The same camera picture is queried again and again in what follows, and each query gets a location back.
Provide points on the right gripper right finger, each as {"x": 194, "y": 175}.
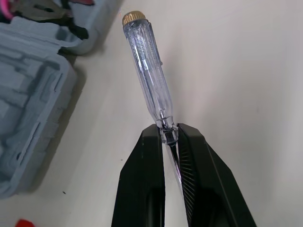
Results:
{"x": 208, "y": 189}

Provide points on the red tape patch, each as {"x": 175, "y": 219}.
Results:
{"x": 24, "y": 223}

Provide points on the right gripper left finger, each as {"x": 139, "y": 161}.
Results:
{"x": 142, "y": 179}

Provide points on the pink and black pliers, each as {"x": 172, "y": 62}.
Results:
{"x": 54, "y": 11}

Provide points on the grey tool case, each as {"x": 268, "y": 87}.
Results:
{"x": 28, "y": 94}

